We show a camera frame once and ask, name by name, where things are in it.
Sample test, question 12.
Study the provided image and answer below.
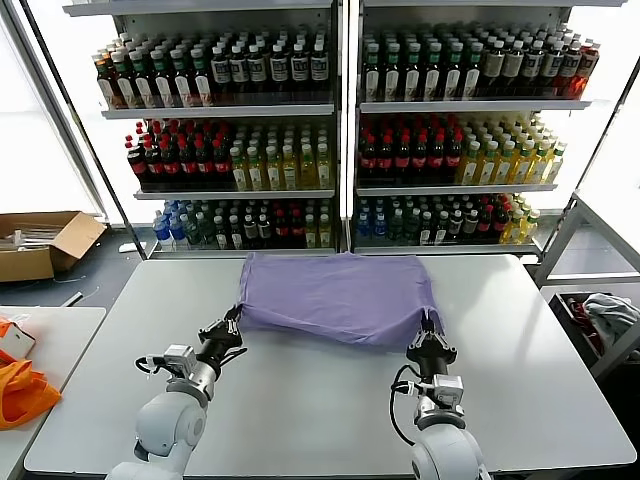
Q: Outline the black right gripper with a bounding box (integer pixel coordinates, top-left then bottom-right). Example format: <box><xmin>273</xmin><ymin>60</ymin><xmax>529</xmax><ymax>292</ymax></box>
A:
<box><xmin>405</xmin><ymin>313</ymin><xmax>457</xmax><ymax>377</ymax></box>

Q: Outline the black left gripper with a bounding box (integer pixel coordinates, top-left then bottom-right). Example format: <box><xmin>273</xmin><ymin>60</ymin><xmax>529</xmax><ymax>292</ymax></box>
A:
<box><xmin>197</xmin><ymin>305</ymin><xmax>246</xmax><ymax>369</ymax></box>

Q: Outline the purple t-shirt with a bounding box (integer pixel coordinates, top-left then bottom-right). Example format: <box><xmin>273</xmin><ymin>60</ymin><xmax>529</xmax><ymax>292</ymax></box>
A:
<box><xmin>234</xmin><ymin>252</ymin><xmax>446</xmax><ymax>354</ymax></box>

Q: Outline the cola bottle red cap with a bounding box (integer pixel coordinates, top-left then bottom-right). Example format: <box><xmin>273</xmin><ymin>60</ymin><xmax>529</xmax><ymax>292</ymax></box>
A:
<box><xmin>394</xmin><ymin>133</ymin><xmax>414</xmax><ymax>182</ymax></box>
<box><xmin>178</xmin><ymin>139</ymin><xmax>199</xmax><ymax>185</ymax></box>
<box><xmin>492</xmin><ymin>199</ymin><xmax>508</xmax><ymax>245</ymax></box>
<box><xmin>411</xmin><ymin>133</ymin><xmax>430</xmax><ymax>182</ymax></box>
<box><xmin>428</xmin><ymin>132</ymin><xmax>448</xmax><ymax>182</ymax></box>
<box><xmin>445</xmin><ymin>131</ymin><xmax>464</xmax><ymax>182</ymax></box>
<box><xmin>377</xmin><ymin>133</ymin><xmax>397</xmax><ymax>182</ymax></box>
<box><xmin>213</xmin><ymin>139</ymin><xmax>233</xmax><ymax>185</ymax></box>
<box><xmin>273</xmin><ymin>209</ymin><xmax>291</xmax><ymax>250</ymax></box>
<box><xmin>359</xmin><ymin>133</ymin><xmax>380</xmax><ymax>182</ymax></box>
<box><xmin>289</xmin><ymin>209</ymin><xmax>306</xmax><ymax>250</ymax></box>
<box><xmin>143</xmin><ymin>139</ymin><xmax>164</xmax><ymax>185</ymax></box>
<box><xmin>126</xmin><ymin>138</ymin><xmax>148</xmax><ymax>185</ymax></box>
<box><xmin>161</xmin><ymin>139</ymin><xmax>182</xmax><ymax>185</ymax></box>
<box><xmin>478</xmin><ymin>199</ymin><xmax>494</xmax><ymax>245</ymax></box>
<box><xmin>196</xmin><ymin>139</ymin><xmax>216</xmax><ymax>185</ymax></box>

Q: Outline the yellow drink bottle white label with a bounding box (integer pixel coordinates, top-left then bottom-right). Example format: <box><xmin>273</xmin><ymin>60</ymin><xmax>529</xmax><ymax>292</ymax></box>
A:
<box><xmin>458</xmin><ymin>141</ymin><xmax>483</xmax><ymax>187</ymax></box>
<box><xmin>477</xmin><ymin>141</ymin><xmax>501</xmax><ymax>187</ymax></box>
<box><xmin>264</xmin><ymin>146</ymin><xmax>284</xmax><ymax>192</ymax></box>
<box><xmin>519</xmin><ymin>209</ymin><xmax>542</xmax><ymax>245</ymax></box>
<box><xmin>247</xmin><ymin>147</ymin><xmax>266</xmax><ymax>192</ymax></box>
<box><xmin>281</xmin><ymin>145</ymin><xmax>300</xmax><ymax>191</ymax></box>
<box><xmin>494</xmin><ymin>141</ymin><xmax>518</xmax><ymax>187</ymax></box>
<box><xmin>298</xmin><ymin>144</ymin><xmax>318</xmax><ymax>191</ymax></box>
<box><xmin>545</xmin><ymin>142</ymin><xmax>568</xmax><ymax>185</ymax></box>
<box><xmin>230</xmin><ymin>147</ymin><xmax>250</xmax><ymax>192</ymax></box>
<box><xmin>529</xmin><ymin>141</ymin><xmax>552</xmax><ymax>186</ymax></box>
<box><xmin>502</xmin><ymin>209</ymin><xmax>524</xmax><ymax>246</ymax></box>
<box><xmin>512</xmin><ymin>140</ymin><xmax>536</xmax><ymax>187</ymax></box>
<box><xmin>316</xmin><ymin>143</ymin><xmax>334</xmax><ymax>191</ymax></box>

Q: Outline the dark storage bin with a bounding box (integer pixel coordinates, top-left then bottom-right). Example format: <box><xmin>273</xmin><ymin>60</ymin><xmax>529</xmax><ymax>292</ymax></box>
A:
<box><xmin>549</xmin><ymin>292</ymin><xmax>640</xmax><ymax>371</ymax></box>

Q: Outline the red garment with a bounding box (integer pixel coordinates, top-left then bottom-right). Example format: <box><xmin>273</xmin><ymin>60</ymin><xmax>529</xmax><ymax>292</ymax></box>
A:
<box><xmin>567</xmin><ymin>297</ymin><xmax>609</xmax><ymax>351</ymax></box>

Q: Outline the grey white garment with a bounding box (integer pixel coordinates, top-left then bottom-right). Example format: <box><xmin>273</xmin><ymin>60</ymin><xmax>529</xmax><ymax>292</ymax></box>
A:
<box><xmin>582</xmin><ymin>293</ymin><xmax>640</xmax><ymax>351</ymax></box>

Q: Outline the open cardboard box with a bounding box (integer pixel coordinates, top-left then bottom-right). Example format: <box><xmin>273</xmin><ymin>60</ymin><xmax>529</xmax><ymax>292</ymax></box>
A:
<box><xmin>0</xmin><ymin>210</ymin><xmax>109</xmax><ymax>284</ymax></box>

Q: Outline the small white carton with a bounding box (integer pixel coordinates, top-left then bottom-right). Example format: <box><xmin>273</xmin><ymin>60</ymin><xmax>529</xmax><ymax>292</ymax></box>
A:
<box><xmin>0</xmin><ymin>320</ymin><xmax>38</xmax><ymax>359</ymax></box>

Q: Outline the grey metal drinks shelf unit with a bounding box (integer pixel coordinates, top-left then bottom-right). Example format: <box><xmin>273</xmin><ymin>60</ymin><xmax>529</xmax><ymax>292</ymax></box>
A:
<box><xmin>349</xmin><ymin>0</ymin><xmax>632</xmax><ymax>259</ymax></box>
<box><xmin>62</xmin><ymin>0</ymin><xmax>347</xmax><ymax>261</ymax></box>

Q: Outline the white packing material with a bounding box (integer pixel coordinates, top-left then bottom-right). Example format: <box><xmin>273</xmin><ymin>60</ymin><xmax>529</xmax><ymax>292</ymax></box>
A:
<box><xmin>0</xmin><ymin>219</ymin><xmax>69</xmax><ymax>251</ymax></box>

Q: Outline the orange cloth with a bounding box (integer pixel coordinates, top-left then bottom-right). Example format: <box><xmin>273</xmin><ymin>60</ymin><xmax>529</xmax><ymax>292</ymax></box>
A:
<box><xmin>0</xmin><ymin>348</ymin><xmax>64</xmax><ymax>432</ymax></box>

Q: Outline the grey window mullion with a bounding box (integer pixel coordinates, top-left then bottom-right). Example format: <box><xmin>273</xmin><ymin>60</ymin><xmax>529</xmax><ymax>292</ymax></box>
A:
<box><xmin>0</xmin><ymin>0</ymin><xmax>111</xmax><ymax>224</ymax></box>

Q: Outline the dark bottle green neck label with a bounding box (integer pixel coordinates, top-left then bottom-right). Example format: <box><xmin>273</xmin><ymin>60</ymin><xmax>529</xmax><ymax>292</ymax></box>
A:
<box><xmin>443</xmin><ymin>42</ymin><xmax>464</xmax><ymax>100</ymax></box>
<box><xmin>130</xmin><ymin>51</ymin><xmax>155</xmax><ymax>109</ymax></box>
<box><xmin>382</xmin><ymin>43</ymin><xmax>403</xmax><ymax>101</ymax></box>
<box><xmin>402</xmin><ymin>43</ymin><xmax>424</xmax><ymax>101</ymax></box>
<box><xmin>423</xmin><ymin>42</ymin><xmax>444</xmax><ymax>101</ymax></box>
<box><xmin>462</xmin><ymin>42</ymin><xmax>484</xmax><ymax>99</ymax></box>
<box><xmin>190</xmin><ymin>47</ymin><xmax>215</xmax><ymax>108</ymax></box>
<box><xmin>150</xmin><ymin>49</ymin><xmax>175</xmax><ymax>109</ymax></box>
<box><xmin>170</xmin><ymin>48</ymin><xmax>195</xmax><ymax>108</ymax></box>
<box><xmin>362</xmin><ymin>44</ymin><xmax>383</xmax><ymax>101</ymax></box>

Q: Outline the dark metal pole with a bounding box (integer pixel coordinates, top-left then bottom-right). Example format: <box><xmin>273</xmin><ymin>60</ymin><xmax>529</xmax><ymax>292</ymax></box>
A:
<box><xmin>572</xmin><ymin>63</ymin><xmax>640</xmax><ymax>195</ymax></box>
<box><xmin>19</xmin><ymin>0</ymin><xmax>149</xmax><ymax>260</ymax></box>

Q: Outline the dark bottle black white label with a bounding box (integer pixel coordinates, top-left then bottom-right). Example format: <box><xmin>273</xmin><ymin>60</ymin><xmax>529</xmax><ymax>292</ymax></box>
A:
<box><xmin>229</xmin><ymin>45</ymin><xmax>250</xmax><ymax>96</ymax></box>
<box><xmin>269</xmin><ymin>44</ymin><xmax>291</xmax><ymax>95</ymax></box>
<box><xmin>559</xmin><ymin>42</ymin><xmax>583</xmax><ymax>98</ymax></box>
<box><xmin>522</xmin><ymin>41</ymin><xmax>546</xmax><ymax>97</ymax></box>
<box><xmin>247</xmin><ymin>44</ymin><xmax>268</xmax><ymax>95</ymax></box>
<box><xmin>541</xmin><ymin>42</ymin><xmax>565</xmax><ymax>97</ymax></box>
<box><xmin>309</xmin><ymin>42</ymin><xmax>330</xmax><ymax>94</ymax></box>
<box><xmin>289</xmin><ymin>43</ymin><xmax>310</xmax><ymax>94</ymax></box>
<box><xmin>210</xmin><ymin>45</ymin><xmax>232</xmax><ymax>96</ymax></box>

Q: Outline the dark bottle tall white label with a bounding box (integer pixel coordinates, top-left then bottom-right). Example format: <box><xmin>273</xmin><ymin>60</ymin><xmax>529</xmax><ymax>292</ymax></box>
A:
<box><xmin>112</xmin><ymin>51</ymin><xmax>136</xmax><ymax>110</ymax></box>

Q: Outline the dark bottle beige label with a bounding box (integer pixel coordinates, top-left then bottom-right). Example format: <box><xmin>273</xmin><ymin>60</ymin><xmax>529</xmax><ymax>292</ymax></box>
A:
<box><xmin>482</xmin><ymin>40</ymin><xmax>506</xmax><ymax>97</ymax></box>
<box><xmin>502</xmin><ymin>40</ymin><xmax>526</xmax><ymax>97</ymax></box>

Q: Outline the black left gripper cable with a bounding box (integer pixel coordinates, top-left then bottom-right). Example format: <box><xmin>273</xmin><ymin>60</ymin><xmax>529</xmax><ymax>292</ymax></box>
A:
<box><xmin>219</xmin><ymin>346</ymin><xmax>249</xmax><ymax>367</ymax></box>

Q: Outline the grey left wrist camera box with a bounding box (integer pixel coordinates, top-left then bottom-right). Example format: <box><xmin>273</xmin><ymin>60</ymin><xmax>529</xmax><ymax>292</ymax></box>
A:
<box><xmin>160</xmin><ymin>343</ymin><xmax>200</xmax><ymax>375</ymax></box>

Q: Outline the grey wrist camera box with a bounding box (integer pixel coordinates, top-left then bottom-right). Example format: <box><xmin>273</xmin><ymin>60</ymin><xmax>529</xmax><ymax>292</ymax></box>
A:
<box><xmin>160</xmin><ymin>343</ymin><xmax>200</xmax><ymax>375</ymax></box>
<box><xmin>432</xmin><ymin>373</ymin><xmax>464</xmax><ymax>409</ymax></box>

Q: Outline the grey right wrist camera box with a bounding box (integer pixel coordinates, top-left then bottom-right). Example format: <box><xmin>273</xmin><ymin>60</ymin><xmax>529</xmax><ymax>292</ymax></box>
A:
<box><xmin>432</xmin><ymin>373</ymin><xmax>464</xmax><ymax>409</ymax></box>

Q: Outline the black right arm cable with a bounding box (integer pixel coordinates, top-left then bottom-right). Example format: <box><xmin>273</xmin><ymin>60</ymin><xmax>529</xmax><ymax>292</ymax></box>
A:
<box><xmin>389</xmin><ymin>363</ymin><xmax>426</xmax><ymax>446</ymax></box>

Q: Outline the black left camera cable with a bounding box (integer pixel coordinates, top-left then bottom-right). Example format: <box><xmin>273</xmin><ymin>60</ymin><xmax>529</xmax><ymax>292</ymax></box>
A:
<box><xmin>133</xmin><ymin>354</ymin><xmax>167</xmax><ymax>382</ymax></box>

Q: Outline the grey metal rack frame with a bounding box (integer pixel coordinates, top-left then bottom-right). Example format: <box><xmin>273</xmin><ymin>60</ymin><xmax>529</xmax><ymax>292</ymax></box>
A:
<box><xmin>532</xmin><ymin>191</ymin><xmax>640</xmax><ymax>384</ymax></box>

